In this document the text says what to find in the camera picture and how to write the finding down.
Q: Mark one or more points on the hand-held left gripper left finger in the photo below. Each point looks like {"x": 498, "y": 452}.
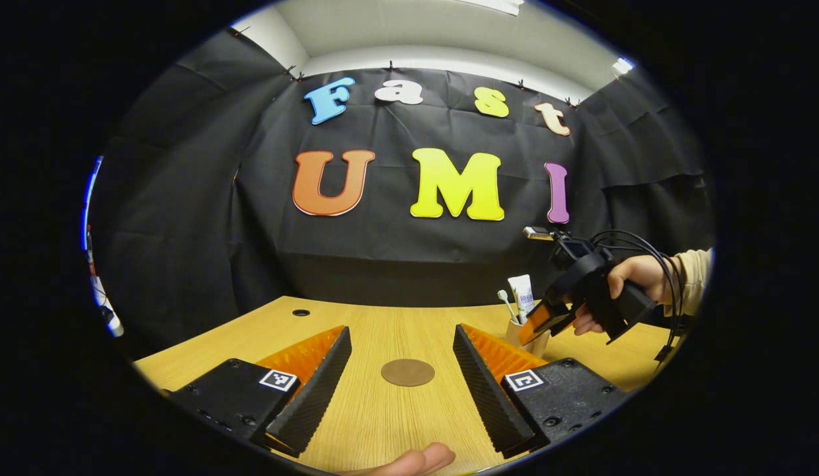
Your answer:
{"x": 320, "y": 390}

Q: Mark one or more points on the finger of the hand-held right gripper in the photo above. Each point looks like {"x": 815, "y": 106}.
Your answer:
{"x": 533, "y": 320}
{"x": 554, "y": 320}

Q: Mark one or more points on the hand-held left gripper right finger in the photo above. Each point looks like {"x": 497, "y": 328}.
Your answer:
{"x": 485, "y": 390}

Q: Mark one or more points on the beige cup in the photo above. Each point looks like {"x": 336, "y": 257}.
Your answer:
{"x": 515, "y": 334}

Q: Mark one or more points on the white toothbrush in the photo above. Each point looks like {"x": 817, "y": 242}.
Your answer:
{"x": 508, "y": 307}

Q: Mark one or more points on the white toothpaste tube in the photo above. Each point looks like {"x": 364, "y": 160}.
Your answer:
{"x": 523, "y": 294}

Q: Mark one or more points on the brown round coaster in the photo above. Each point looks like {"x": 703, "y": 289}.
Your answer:
{"x": 408, "y": 372}

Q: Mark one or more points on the wooden desktop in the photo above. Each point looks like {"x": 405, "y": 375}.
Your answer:
{"x": 396, "y": 330}

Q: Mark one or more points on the black backdrop cloth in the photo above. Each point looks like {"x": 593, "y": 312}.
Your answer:
{"x": 416, "y": 251}

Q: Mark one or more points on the white side desk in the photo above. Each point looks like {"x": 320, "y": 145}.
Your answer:
{"x": 112, "y": 324}

